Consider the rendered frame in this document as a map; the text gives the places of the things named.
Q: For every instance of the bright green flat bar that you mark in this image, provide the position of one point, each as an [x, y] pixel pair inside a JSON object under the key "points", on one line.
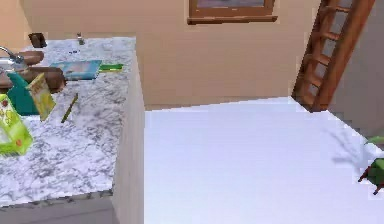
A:
{"points": [[111, 67]]}

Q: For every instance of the brown framed window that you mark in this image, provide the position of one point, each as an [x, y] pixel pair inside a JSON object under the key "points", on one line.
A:
{"points": [[231, 11]]}

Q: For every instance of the marble top kitchen counter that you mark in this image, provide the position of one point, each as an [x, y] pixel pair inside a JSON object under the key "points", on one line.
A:
{"points": [[83, 143]]}

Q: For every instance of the light blue book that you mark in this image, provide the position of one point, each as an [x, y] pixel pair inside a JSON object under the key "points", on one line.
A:
{"points": [[80, 69]]}

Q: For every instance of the green pencil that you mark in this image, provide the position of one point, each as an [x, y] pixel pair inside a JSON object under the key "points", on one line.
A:
{"points": [[69, 108]]}

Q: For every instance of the small grey shaker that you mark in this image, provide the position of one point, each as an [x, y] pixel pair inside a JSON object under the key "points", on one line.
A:
{"points": [[80, 38]]}

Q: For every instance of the brown wooden ladder shelf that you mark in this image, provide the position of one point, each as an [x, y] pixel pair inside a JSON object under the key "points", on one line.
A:
{"points": [[325, 60]]}

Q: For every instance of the brown bread loaf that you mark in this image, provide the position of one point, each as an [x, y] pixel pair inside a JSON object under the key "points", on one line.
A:
{"points": [[50, 78], [31, 57]]}

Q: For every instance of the yellow green paper packet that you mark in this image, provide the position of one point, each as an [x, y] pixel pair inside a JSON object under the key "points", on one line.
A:
{"points": [[41, 96]]}

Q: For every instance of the dark brown cup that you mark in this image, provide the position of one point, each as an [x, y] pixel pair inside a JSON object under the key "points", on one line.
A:
{"points": [[37, 40]]}

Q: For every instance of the teal green box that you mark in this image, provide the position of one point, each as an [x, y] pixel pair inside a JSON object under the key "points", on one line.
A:
{"points": [[20, 98]]}

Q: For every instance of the lime green carton box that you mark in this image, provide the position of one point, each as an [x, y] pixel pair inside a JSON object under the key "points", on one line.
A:
{"points": [[11, 131]]}

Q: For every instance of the silver sink faucet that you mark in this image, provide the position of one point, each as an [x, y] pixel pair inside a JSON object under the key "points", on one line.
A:
{"points": [[11, 56]]}

